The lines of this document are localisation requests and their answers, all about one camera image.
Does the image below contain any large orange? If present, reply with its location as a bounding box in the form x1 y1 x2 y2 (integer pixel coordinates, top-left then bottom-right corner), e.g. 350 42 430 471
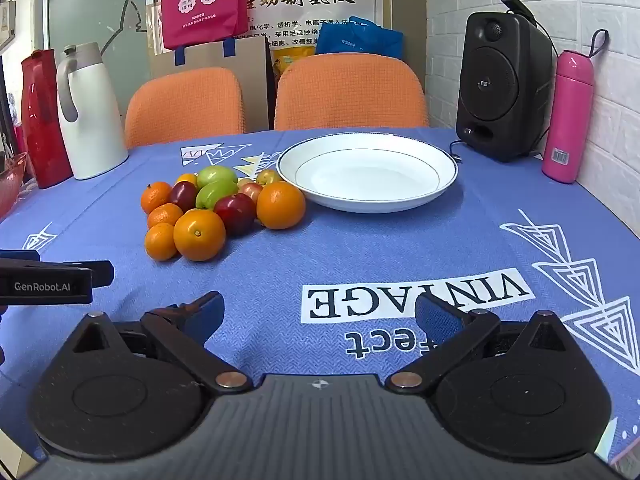
256 181 306 231
173 209 227 262

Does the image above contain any pink plastic bowl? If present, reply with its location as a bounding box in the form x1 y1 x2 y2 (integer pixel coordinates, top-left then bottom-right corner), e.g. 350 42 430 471
0 152 28 218

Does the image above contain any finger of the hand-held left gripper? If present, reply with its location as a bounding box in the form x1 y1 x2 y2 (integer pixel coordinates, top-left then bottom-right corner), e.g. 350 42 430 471
0 249 115 289

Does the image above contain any white thermos jug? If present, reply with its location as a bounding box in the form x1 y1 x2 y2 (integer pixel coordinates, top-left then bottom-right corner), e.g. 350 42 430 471
56 42 129 181

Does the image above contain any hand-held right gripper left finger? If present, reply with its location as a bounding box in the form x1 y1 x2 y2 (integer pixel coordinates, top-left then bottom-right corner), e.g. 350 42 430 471
65 291 253 393

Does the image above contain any white wall device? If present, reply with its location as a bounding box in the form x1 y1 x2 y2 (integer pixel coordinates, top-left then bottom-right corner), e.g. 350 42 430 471
0 1 17 52

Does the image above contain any black speaker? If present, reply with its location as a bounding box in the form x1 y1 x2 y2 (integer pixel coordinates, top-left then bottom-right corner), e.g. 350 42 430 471
455 11 558 163

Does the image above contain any pink bottle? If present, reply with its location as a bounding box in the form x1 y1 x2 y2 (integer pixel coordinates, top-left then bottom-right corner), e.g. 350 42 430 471
542 29 610 184

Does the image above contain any blue shopping bag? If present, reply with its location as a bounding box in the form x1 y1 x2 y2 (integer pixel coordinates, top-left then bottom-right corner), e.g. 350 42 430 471
315 16 404 60

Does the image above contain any dark red apple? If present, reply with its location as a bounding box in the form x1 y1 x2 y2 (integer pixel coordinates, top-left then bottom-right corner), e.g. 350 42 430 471
214 193 257 237

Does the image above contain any blue printed tablecloth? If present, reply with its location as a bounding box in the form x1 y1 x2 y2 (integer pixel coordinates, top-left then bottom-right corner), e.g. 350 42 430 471
0 127 640 466

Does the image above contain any magenta fabric bag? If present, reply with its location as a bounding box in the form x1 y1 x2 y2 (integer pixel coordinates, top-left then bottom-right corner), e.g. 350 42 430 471
160 0 249 51

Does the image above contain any small dark red plum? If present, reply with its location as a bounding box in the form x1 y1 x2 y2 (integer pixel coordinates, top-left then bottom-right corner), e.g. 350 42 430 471
169 181 199 213

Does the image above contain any red pitcher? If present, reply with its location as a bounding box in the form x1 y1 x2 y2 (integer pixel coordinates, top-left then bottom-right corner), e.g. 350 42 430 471
21 49 73 189

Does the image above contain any orange chair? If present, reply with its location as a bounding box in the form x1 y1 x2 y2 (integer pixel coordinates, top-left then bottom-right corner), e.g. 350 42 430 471
124 67 247 150
273 53 430 132

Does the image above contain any wall poster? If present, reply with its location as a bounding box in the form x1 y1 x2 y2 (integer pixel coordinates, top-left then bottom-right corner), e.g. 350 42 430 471
245 0 391 56

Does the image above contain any green apple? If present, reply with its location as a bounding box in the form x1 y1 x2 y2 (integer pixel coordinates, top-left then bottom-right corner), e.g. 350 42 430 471
196 165 238 190
195 180 240 210

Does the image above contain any white plate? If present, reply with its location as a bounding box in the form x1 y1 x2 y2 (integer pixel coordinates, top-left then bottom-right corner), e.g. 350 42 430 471
277 133 459 212

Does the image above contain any yellow plastic bag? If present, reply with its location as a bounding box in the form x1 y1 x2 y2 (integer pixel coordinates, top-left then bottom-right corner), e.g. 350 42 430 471
270 44 317 83

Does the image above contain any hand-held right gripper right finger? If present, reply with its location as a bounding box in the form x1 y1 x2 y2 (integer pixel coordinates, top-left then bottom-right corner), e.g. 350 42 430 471
385 292 581 393

